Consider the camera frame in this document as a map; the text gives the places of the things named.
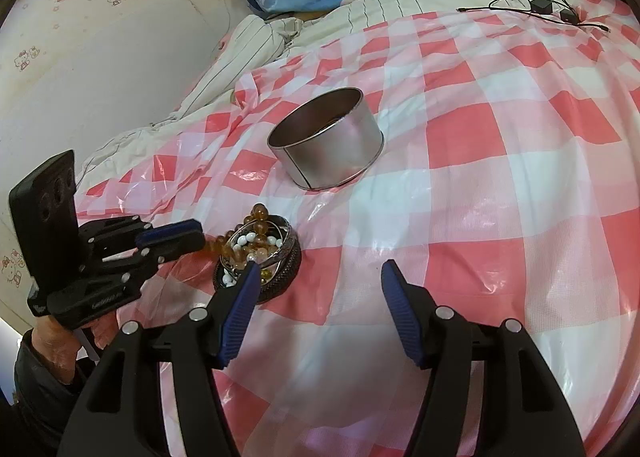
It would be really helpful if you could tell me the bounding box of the silver bangle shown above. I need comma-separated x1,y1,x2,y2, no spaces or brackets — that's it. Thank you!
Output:
219,214,298,273

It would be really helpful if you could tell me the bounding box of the black jacket sleeve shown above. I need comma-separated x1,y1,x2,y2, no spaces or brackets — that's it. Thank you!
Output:
1,329,96,456

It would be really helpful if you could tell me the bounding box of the white bead bracelet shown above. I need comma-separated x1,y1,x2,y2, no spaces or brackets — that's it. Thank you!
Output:
221,230,281,288

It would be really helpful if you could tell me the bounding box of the black braided bracelet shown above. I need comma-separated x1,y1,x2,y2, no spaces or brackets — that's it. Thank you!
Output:
212,230,303,305

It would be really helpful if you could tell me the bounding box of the person's left hand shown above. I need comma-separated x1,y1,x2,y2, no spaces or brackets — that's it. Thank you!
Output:
32,312,118,385

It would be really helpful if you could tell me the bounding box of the black cable with adapters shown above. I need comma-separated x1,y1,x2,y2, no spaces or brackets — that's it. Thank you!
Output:
456,0,612,34

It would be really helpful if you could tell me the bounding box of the round silver metal tin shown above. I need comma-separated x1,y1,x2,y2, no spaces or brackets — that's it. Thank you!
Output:
267,88,385,191

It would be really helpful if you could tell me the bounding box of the pink checkered plastic tablecloth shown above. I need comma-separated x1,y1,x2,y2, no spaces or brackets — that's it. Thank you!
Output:
77,0,639,456

